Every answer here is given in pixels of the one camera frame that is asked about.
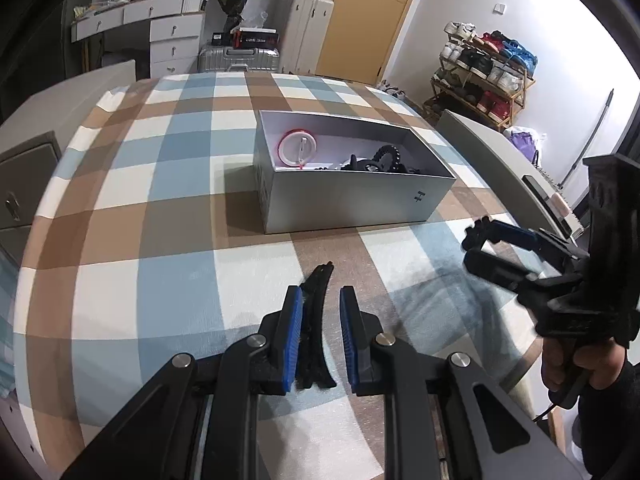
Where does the red I love China badge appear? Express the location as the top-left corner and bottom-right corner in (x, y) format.
(277, 129), (318, 168)

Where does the person's right hand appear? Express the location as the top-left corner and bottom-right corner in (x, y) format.
(541, 338), (627, 391)

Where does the black smartphone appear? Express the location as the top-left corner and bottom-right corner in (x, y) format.
(522, 174), (573, 238)

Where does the grey right side cabinet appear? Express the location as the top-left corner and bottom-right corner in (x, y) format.
(436, 110), (562, 236)

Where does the grey cabinet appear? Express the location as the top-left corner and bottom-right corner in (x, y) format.
(0, 60), (136, 266)
(436, 110), (562, 236)

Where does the purple bag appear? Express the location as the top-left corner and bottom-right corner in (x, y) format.
(504, 127), (540, 166)

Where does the wooden shoe rack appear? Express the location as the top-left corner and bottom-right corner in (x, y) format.
(423, 32), (536, 131)

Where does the plaid checked tablecloth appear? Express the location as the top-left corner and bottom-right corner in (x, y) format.
(14, 73), (540, 479)

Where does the silver cardboard box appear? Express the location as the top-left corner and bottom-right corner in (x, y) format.
(254, 110), (456, 234)

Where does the wooden door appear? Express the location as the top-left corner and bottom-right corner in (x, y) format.
(316, 0), (411, 84)

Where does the white upright suitcase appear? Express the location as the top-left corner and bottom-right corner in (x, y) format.
(274, 0), (334, 75)

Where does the silver lying suitcase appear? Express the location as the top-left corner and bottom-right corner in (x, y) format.
(198, 44), (280, 73)

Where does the black red box on suitcase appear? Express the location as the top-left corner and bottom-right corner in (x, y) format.
(210, 27), (279, 50)

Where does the grey left side cabinet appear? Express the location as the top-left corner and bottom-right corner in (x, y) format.
(0, 60), (136, 266)

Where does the white drawer desk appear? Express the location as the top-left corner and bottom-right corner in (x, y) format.
(70, 0), (206, 78)

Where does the green black flower bouquet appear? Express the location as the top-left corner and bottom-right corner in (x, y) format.
(217, 0), (247, 32)

